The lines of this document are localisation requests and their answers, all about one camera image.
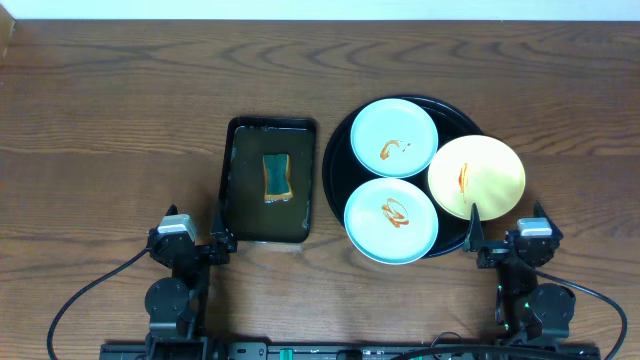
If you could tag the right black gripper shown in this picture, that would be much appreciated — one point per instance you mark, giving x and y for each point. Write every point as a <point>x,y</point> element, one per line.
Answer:
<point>503,252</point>

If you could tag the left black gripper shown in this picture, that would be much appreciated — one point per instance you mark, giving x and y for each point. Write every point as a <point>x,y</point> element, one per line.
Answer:
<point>198,251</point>

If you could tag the yellow plate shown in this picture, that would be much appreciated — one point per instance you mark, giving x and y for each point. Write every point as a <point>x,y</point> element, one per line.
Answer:
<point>476,171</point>

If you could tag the green and orange sponge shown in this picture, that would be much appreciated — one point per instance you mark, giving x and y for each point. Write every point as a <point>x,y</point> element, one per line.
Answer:
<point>277,178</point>

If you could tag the light blue plate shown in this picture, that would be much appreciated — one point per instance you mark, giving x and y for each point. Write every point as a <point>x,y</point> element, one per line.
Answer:
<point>391,221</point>
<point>394,137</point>

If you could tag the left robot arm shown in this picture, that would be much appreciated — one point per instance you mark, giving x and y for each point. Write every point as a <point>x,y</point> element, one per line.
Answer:
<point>177,304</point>

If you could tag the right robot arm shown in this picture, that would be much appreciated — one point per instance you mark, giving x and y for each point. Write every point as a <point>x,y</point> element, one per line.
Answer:
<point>533,314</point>

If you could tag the black rectangular water tray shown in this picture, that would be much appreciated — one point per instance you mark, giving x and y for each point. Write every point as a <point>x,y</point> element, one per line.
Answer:
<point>246,214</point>

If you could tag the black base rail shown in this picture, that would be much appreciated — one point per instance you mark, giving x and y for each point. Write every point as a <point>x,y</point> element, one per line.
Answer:
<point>263,351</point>

